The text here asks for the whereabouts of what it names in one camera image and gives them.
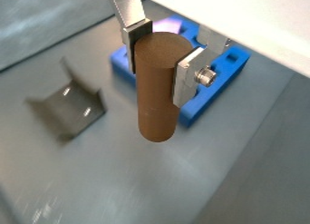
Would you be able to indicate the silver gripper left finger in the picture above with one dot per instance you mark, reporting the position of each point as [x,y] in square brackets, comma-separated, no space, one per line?
[133,23]

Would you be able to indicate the brown cylinder peg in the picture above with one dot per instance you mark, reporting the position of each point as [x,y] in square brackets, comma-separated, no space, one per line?
[157,51]

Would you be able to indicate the blue foam shape board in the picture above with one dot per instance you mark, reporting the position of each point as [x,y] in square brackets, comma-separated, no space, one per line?
[227,66]

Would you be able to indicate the purple pentagon peg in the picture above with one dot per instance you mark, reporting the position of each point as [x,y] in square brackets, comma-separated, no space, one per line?
[167,25]

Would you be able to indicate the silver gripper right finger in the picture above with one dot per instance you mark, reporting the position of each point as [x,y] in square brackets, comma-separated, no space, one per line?
[193,69]

